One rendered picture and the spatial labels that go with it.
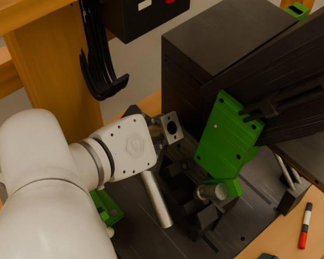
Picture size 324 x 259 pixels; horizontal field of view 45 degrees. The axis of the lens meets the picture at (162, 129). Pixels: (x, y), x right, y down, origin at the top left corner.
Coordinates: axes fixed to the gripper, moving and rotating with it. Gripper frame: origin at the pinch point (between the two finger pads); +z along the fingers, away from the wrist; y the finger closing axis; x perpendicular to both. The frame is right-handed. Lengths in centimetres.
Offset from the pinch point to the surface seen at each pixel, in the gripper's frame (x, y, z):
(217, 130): -2.4, -4.8, 12.8
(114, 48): 165, 30, 119
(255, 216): 5.6, -33.0, 26.7
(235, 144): -6.2, -8.1, 12.6
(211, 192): 1.8, -18.1, 9.9
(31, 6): -5.6, 25.0, -20.9
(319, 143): -13.7, -15.3, 31.8
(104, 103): 147, -2, 86
